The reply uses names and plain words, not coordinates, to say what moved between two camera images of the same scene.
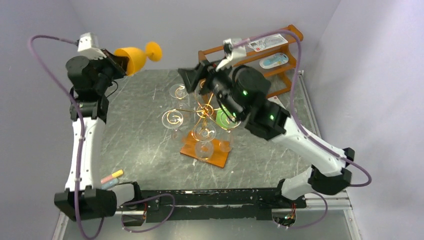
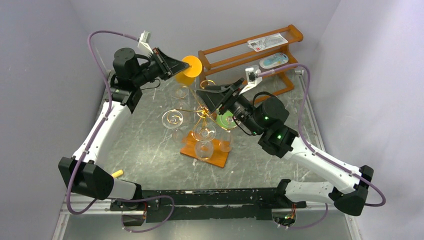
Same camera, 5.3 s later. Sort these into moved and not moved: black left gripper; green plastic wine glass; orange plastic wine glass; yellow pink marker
Moved: black left gripper; orange plastic wine glass
Not moved: yellow pink marker; green plastic wine glass
